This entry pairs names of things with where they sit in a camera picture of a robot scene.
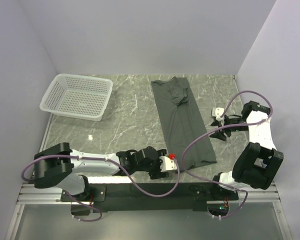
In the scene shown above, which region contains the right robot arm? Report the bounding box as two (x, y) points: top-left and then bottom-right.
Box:
(209, 101), (284, 200)

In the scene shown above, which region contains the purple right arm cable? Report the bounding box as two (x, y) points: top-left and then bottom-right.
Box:
(181, 90), (274, 220)

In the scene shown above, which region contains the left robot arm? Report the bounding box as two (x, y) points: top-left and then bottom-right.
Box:
(34, 142), (177, 201)

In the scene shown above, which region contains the white plastic basket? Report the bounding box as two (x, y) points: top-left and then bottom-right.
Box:
(39, 73), (113, 122)

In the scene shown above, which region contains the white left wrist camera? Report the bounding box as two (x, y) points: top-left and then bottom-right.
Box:
(159, 153), (178, 172)

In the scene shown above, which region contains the black base beam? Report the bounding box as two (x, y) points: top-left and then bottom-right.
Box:
(60, 182), (241, 215)

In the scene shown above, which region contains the aluminium rail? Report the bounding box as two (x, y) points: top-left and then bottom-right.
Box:
(16, 183), (281, 205)

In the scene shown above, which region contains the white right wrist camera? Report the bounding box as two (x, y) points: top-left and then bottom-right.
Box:
(211, 107), (225, 122)

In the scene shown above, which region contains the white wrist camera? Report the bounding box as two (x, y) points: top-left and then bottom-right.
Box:
(211, 107), (225, 122)
(159, 153), (178, 172)

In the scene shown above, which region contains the dark grey t shirt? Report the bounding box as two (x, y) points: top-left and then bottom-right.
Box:
(151, 77), (217, 171)

